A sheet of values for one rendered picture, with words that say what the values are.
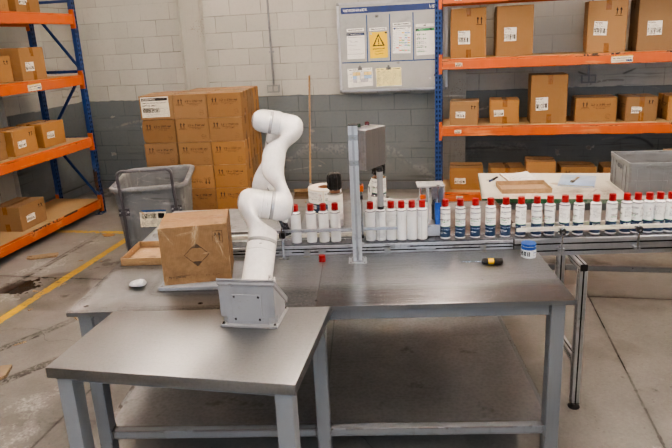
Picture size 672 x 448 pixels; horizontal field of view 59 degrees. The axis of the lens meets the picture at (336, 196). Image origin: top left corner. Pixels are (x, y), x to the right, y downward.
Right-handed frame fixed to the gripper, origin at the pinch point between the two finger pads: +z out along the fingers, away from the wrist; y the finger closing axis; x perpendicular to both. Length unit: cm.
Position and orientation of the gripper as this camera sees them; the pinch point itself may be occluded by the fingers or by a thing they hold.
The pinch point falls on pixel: (287, 231)
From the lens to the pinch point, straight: 305.2
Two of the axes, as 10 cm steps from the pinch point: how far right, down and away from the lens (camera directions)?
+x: -9.2, 3.6, 1.4
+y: 0.4, -2.6, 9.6
